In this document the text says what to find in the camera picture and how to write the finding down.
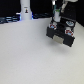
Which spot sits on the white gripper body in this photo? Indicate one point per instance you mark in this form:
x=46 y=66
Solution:
x=63 y=3

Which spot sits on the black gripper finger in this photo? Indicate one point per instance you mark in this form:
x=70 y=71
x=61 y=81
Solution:
x=68 y=14

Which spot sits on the black kcup holder drawer box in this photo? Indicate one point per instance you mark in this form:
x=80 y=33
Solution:
x=63 y=31

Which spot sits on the white kcup green lid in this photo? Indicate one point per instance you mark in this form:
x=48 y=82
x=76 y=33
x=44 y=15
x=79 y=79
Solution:
x=57 y=15

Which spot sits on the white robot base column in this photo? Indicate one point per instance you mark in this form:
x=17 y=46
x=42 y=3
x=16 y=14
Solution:
x=26 y=13

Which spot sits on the dark equipment with blue light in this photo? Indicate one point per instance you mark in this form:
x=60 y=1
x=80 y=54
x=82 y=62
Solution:
x=9 y=19

